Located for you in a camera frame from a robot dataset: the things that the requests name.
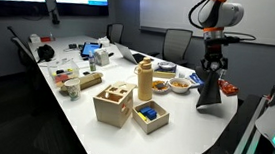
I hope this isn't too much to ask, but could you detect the wooden shape sorter cube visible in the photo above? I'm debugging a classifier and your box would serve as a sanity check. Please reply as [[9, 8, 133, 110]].
[[90, 78, 137, 131]]

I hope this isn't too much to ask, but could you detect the clear bin with coloured items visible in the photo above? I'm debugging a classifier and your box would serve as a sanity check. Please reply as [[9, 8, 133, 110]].
[[44, 56, 82, 90]]

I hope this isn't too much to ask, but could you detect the white square box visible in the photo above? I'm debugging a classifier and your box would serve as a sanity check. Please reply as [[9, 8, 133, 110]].
[[92, 47, 112, 68]]

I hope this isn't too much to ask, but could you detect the blue yellow hardcover book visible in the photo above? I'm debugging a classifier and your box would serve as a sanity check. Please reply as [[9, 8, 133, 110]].
[[151, 65, 178, 80]]

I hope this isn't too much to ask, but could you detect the blue pretzel snack bag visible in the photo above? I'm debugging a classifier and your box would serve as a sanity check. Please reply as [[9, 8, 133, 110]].
[[187, 71, 207, 91]]

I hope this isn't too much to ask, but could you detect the black bag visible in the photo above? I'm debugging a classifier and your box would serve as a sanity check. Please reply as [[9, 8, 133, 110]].
[[35, 43, 56, 64]]

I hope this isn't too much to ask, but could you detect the round silver rimmed plate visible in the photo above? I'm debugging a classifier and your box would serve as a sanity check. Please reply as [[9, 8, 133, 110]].
[[150, 78, 171, 95]]

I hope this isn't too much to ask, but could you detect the grey mesh office chair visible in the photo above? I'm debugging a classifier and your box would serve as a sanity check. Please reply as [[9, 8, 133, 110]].
[[2, 24, 46, 80]]

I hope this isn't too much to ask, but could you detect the white round bowl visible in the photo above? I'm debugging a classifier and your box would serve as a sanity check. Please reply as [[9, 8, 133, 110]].
[[166, 77, 193, 96]]

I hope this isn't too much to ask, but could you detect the white wall whiteboard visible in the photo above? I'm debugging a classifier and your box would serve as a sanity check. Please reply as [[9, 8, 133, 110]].
[[135, 0, 275, 47]]

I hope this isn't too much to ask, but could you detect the black corrugated cable conduit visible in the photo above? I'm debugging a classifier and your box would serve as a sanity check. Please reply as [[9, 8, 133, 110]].
[[186, 0, 218, 32]]

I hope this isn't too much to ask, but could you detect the pretzel crisps pile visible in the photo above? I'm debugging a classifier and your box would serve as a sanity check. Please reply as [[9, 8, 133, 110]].
[[170, 79, 190, 90]]

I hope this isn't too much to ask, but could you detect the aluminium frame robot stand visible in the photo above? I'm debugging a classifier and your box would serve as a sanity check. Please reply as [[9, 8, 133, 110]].
[[227, 91, 275, 154]]

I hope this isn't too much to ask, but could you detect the yellow wooden block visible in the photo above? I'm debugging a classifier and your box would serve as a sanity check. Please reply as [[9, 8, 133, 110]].
[[136, 111, 148, 123]]

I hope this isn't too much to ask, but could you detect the flat red item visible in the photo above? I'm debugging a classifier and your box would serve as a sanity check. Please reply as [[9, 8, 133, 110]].
[[40, 35, 54, 43]]

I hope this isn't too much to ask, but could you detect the dark grey microfibre towel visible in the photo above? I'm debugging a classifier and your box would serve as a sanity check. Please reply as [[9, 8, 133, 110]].
[[195, 66, 227, 111]]

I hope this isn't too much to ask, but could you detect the black office chair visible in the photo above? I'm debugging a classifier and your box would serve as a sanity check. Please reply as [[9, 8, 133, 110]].
[[148, 26, 195, 68], [104, 22, 125, 46]]

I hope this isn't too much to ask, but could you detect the open wooden tray box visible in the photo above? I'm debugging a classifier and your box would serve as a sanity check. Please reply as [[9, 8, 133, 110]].
[[130, 98, 171, 137]]

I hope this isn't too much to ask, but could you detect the tan insulated water bottle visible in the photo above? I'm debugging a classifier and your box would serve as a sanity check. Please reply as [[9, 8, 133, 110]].
[[130, 56, 156, 102]]

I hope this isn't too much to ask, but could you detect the thin black camera cable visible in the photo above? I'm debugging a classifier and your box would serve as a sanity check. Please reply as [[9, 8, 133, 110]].
[[225, 31, 258, 43]]

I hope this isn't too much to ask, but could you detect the white crumpled tissue pack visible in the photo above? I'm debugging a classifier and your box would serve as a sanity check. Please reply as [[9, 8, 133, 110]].
[[97, 35, 111, 47]]

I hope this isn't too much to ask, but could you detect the white tissue box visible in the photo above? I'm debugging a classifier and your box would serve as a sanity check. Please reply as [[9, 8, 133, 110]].
[[28, 32, 43, 44]]

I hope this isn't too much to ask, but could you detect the long wooden box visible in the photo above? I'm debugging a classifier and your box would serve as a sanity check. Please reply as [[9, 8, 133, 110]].
[[77, 70, 105, 92]]

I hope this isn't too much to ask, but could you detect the blue wooden block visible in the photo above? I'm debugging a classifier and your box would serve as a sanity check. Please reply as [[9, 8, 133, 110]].
[[144, 108, 159, 121], [139, 105, 154, 116]]

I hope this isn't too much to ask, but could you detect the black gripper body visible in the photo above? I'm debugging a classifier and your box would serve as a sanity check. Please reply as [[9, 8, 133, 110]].
[[205, 42, 230, 71]]

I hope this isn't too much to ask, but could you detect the tablet with blue screen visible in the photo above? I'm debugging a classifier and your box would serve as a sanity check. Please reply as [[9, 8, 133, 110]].
[[80, 41, 103, 60]]

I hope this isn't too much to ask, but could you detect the printed paper cup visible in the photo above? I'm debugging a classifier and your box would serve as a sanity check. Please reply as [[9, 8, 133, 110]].
[[62, 77, 83, 102]]

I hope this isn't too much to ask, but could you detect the small bottle blue label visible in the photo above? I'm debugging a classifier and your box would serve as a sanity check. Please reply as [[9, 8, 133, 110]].
[[87, 51, 99, 72]]

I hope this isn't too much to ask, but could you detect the red snack packet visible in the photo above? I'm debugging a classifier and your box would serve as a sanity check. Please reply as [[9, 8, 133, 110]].
[[216, 78, 241, 98]]

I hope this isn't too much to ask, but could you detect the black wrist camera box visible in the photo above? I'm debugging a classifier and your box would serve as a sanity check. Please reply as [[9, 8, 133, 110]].
[[222, 34, 242, 48]]

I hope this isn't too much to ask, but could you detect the black hanging camera mount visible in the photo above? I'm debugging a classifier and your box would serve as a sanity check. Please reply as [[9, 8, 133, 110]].
[[35, 0, 63, 26]]

